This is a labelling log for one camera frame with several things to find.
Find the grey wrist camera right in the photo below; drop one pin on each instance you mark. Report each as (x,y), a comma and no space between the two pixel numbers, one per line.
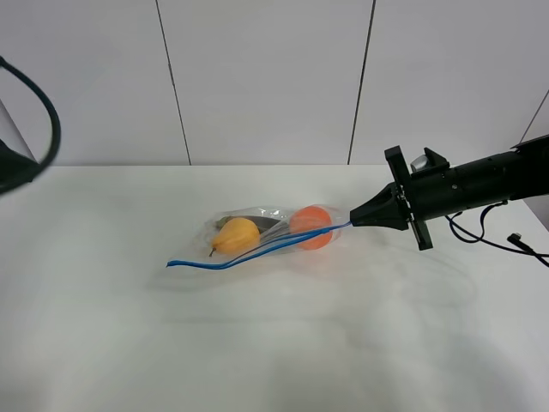
(428,163)

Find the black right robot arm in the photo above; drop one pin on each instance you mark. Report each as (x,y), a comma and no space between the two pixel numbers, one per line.
(509,176)

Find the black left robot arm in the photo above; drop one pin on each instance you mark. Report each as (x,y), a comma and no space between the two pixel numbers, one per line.
(16,169)

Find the dark purple eggplant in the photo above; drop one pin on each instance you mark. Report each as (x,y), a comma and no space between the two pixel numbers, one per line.
(263,223)

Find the clear zip bag blue seal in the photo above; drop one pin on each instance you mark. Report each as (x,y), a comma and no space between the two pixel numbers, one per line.
(276,240)

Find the orange fruit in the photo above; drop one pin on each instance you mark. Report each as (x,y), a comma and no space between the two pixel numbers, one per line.
(308,219)

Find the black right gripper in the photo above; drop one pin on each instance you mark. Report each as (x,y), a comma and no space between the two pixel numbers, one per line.
(409,199)

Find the yellow pear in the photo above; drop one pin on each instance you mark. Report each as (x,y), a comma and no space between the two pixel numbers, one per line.
(239,234)

